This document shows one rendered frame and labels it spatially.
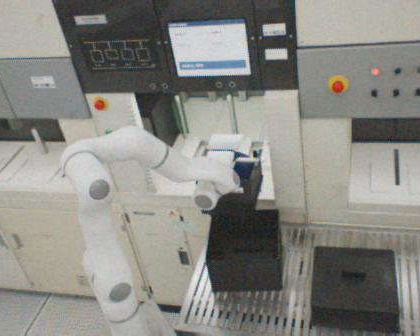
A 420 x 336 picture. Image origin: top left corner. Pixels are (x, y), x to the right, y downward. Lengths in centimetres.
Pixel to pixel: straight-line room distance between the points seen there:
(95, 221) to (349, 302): 90
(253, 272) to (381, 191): 66
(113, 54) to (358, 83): 91
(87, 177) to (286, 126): 85
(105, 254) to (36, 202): 121
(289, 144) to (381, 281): 59
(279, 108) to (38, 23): 97
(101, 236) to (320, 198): 101
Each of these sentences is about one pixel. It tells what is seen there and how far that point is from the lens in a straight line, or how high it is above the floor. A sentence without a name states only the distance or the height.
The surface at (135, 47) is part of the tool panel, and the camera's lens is 204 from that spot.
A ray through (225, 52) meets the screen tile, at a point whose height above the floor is 156.
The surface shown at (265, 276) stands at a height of 84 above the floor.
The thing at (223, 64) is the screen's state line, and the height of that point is 151.
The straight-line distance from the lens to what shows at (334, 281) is 196.
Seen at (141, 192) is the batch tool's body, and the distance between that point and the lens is 247.
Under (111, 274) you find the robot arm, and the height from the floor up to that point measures 119.
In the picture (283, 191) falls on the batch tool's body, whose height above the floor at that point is 96.
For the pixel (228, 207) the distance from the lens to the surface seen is 201.
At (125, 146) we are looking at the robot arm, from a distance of 150.
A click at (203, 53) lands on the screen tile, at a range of 196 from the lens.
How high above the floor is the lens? 235
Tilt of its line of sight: 35 degrees down
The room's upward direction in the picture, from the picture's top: 11 degrees counter-clockwise
